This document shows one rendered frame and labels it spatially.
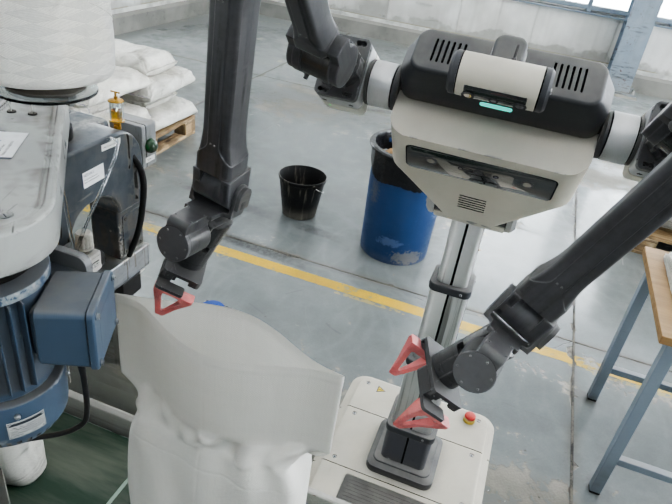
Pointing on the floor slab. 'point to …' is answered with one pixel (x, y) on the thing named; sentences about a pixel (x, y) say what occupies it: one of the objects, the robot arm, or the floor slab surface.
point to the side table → (657, 280)
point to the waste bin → (394, 210)
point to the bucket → (301, 190)
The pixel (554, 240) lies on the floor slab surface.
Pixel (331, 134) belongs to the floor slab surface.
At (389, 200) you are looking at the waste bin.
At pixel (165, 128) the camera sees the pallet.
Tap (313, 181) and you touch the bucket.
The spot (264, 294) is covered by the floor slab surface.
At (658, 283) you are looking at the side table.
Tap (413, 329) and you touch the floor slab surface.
